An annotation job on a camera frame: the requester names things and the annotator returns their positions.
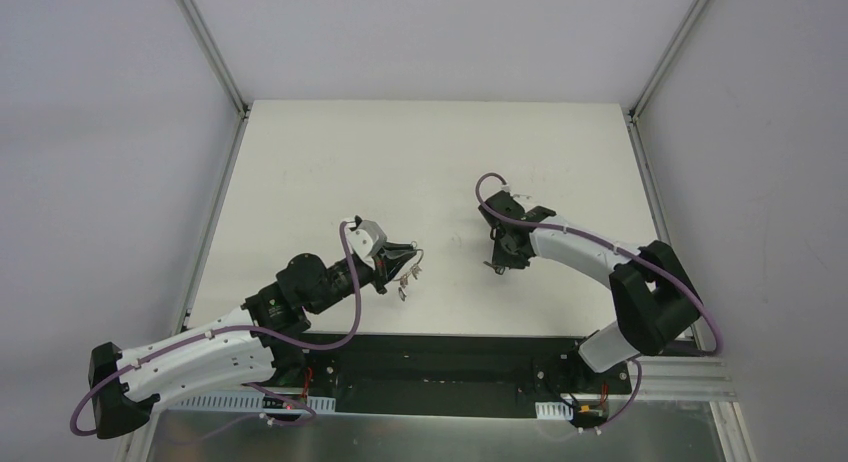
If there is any silver keyring with clips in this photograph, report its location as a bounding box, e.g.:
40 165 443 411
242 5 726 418
396 241 424 302

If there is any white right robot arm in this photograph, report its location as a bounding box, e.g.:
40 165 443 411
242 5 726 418
478 190 701 392

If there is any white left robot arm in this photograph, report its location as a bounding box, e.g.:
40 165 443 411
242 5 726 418
69 216 423 439

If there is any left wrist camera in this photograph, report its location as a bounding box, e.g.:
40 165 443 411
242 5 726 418
342 218 387 269

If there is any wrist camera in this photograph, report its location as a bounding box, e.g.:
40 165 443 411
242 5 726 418
342 218 387 269
501 185 536 207

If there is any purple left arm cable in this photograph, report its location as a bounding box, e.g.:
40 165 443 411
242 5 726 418
70 220 364 438

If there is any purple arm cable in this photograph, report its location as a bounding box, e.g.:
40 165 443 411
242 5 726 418
474 173 725 358
70 220 364 438

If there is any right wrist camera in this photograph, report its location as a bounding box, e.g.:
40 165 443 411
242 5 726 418
501 185 536 207

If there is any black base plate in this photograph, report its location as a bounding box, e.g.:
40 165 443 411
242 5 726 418
262 335 633 419

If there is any right white slotted cable duct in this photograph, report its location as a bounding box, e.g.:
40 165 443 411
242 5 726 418
534 402 574 422

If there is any white slotted cable duct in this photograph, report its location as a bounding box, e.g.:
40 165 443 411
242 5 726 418
169 390 336 415
534 402 574 422

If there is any aluminium frame rail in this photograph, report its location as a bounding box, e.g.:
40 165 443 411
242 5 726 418
637 356 737 402

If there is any left white slotted cable duct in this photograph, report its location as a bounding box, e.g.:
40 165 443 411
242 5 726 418
169 390 336 415

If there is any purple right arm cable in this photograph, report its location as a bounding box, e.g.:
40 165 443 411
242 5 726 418
474 173 725 358

